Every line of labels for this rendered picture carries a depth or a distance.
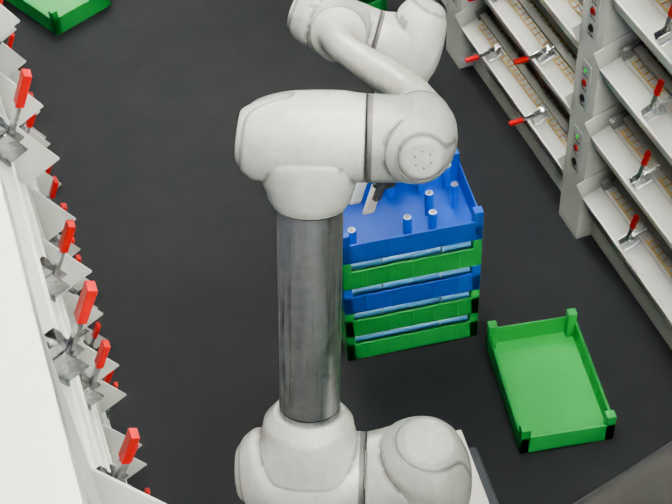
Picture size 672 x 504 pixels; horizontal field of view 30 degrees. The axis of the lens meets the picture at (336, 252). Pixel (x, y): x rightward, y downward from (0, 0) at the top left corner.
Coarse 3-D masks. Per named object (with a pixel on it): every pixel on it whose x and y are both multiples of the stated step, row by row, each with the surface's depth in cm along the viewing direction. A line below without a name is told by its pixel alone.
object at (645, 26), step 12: (612, 0) 251; (624, 0) 248; (636, 0) 246; (648, 0) 245; (660, 0) 244; (624, 12) 247; (636, 12) 245; (648, 12) 243; (660, 12) 242; (636, 24) 243; (648, 24) 242; (660, 24) 241; (648, 36) 240; (660, 36) 238; (660, 48) 238; (660, 60) 241
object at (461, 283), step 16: (480, 272) 268; (400, 288) 266; (416, 288) 268; (432, 288) 269; (448, 288) 270; (464, 288) 271; (352, 304) 267; (368, 304) 268; (384, 304) 269; (400, 304) 270
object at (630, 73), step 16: (608, 48) 260; (624, 48) 260; (640, 48) 259; (608, 64) 264; (624, 64) 262; (640, 64) 260; (656, 64) 255; (608, 80) 261; (624, 80) 260; (640, 80) 258; (656, 80) 256; (624, 96) 258; (640, 96) 256; (656, 96) 248; (640, 112) 254; (656, 112) 250; (656, 128) 250; (656, 144) 251
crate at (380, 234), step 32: (384, 192) 271; (416, 192) 270; (448, 192) 270; (352, 224) 265; (384, 224) 264; (416, 224) 264; (448, 224) 263; (480, 224) 257; (352, 256) 256; (384, 256) 258
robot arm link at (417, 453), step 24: (384, 432) 210; (408, 432) 205; (432, 432) 205; (456, 432) 208; (384, 456) 204; (408, 456) 202; (432, 456) 202; (456, 456) 204; (384, 480) 204; (408, 480) 202; (432, 480) 202; (456, 480) 204
